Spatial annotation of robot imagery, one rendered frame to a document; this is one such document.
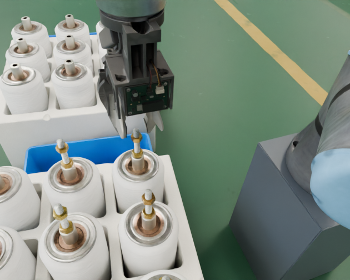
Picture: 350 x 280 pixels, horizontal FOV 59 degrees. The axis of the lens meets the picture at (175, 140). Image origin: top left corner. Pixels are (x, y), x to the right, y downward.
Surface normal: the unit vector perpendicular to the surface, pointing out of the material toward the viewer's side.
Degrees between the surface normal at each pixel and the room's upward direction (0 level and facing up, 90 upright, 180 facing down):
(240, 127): 0
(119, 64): 0
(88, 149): 88
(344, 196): 97
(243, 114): 0
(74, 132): 90
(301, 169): 72
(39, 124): 90
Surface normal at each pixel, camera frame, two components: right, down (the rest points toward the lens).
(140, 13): 0.34, 0.70
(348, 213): -0.50, 0.69
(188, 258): 0.05, -0.69
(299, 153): -0.93, -0.18
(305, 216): -0.94, 0.21
